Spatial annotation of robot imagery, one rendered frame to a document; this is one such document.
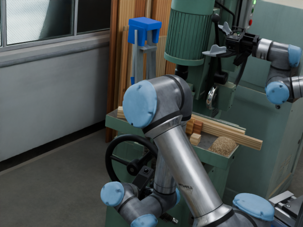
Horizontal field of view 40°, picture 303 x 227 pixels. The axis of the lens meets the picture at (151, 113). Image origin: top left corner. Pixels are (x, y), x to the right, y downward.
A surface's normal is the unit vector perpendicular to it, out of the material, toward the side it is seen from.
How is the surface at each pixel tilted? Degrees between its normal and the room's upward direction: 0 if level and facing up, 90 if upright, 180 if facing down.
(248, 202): 7
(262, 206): 7
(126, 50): 88
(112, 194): 60
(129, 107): 85
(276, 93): 90
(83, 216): 0
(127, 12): 87
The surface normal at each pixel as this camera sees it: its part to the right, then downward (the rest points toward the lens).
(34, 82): 0.80, 0.33
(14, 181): 0.13, -0.90
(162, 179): -0.33, 0.35
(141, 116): -0.69, 0.15
